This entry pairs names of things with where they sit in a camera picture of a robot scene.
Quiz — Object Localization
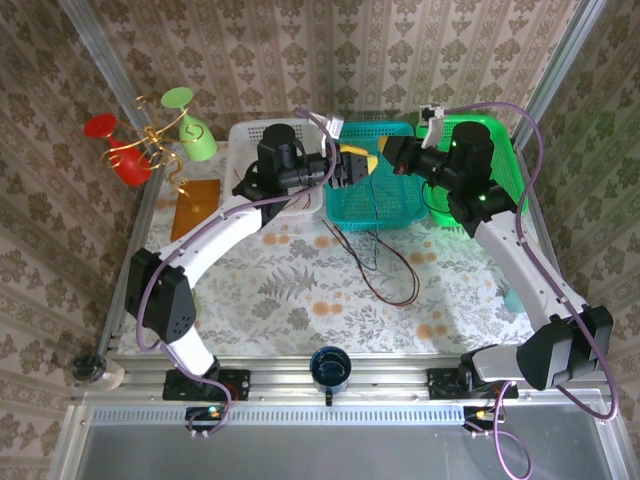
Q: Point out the thin red wire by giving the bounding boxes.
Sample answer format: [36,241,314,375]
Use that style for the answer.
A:
[357,232,420,307]
[292,192,324,214]

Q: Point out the thin black wire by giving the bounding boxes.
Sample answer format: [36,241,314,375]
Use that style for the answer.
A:
[321,218,384,274]

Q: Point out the thin blue wire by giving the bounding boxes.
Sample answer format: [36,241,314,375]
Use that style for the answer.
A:
[369,179,384,274]

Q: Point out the green plastic basket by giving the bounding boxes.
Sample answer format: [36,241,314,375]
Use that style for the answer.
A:
[415,114,530,229]

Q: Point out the white plastic basket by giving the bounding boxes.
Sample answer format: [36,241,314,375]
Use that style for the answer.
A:
[227,119,325,221]

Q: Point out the teal plastic basket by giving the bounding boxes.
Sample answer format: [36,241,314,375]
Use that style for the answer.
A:
[323,122,430,232]

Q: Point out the light green plastic goblet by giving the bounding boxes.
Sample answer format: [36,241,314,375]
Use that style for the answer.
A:
[160,87,219,162]

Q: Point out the orange square mat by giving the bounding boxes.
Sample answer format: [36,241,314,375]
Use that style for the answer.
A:
[170,178,222,243]

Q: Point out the teal transparent cup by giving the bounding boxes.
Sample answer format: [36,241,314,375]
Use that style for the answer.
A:
[497,279,526,316]

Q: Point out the red plastic goblet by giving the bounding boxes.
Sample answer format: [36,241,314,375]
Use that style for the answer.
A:
[83,113,154,188]

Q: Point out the floral tablecloth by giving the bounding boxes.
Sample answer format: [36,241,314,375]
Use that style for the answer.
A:
[117,139,576,359]

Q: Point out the dark blue mug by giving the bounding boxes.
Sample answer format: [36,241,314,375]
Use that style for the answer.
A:
[309,345,353,407]

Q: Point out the right small controller board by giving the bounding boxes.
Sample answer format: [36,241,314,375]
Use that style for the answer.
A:
[462,405,504,439]

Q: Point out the small controller board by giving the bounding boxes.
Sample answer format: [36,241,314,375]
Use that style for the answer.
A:
[462,405,504,439]
[184,405,224,441]

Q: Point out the left small controller board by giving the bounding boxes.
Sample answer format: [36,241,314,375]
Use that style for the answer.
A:
[184,405,224,441]

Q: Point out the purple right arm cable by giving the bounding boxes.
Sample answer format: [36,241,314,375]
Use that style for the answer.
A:
[434,101,621,480]

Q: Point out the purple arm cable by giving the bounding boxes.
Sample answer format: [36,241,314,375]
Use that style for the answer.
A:
[434,101,621,480]
[137,107,339,436]

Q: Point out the gold wire glass rack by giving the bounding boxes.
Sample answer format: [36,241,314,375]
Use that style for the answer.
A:
[99,93,206,214]

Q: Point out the aluminium frame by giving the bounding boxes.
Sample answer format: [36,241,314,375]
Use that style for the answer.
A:
[47,0,640,480]

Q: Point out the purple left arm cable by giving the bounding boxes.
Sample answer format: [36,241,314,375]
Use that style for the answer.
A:
[137,107,339,436]

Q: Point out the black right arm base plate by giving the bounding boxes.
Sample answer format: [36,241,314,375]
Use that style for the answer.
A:
[426,367,520,401]

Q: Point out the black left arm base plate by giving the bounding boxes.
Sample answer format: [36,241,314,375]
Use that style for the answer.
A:
[162,368,251,402]

